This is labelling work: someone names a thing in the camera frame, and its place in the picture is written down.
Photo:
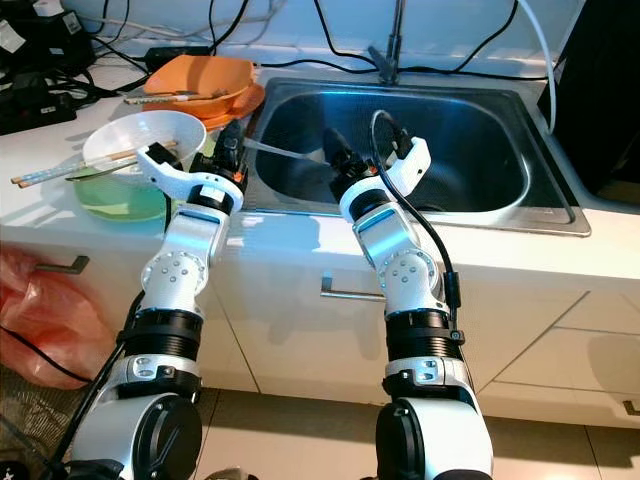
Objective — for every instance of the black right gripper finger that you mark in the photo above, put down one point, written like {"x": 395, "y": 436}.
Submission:
{"x": 338, "y": 148}

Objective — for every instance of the translucent white spoon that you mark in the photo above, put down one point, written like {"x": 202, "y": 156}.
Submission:
{"x": 285, "y": 150}

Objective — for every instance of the white bowl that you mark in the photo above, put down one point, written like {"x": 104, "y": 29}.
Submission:
{"x": 145, "y": 130}

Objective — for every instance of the green plate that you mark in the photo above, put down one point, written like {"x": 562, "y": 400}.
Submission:
{"x": 120, "y": 202}

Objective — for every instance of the stainless steel kitchen sink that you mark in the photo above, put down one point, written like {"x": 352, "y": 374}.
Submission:
{"x": 490, "y": 165}

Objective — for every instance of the white kitchen cabinet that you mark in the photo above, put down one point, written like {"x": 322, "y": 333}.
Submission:
{"x": 290, "y": 340}

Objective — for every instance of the black kitchen appliance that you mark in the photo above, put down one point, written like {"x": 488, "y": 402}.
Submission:
{"x": 600, "y": 100}

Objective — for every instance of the orange plastic plate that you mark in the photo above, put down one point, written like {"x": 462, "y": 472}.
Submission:
{"x": 240, "y": 108}

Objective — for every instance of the orange plastic bowl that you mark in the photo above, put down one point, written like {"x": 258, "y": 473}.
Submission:
{"x": 205, "y": 72}

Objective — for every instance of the black power brick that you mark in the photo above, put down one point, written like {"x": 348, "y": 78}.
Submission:
{"x": 175, "y": 56}

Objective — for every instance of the grey sink faucet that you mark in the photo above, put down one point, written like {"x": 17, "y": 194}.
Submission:
{"x": 390, "y": 48}

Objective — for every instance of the black power strip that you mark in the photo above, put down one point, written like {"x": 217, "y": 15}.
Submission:
{"x": 35, "y": 112}

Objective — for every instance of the black charger device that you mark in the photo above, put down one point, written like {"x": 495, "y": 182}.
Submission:
{"x": 45, "y": 40}

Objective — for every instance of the red plastic bag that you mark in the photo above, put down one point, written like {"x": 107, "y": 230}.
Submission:
{"x": 50, "y": 310}

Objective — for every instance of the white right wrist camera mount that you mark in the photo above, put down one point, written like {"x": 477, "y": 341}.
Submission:
{"x": 400, "y": 178}

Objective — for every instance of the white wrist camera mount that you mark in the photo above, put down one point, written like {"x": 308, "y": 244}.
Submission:
{"x": 180, "y": 178}
{"x": 400, "y": 178}

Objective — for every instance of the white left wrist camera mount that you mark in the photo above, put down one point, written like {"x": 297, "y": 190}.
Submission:
{"x": 180, "y": 178}

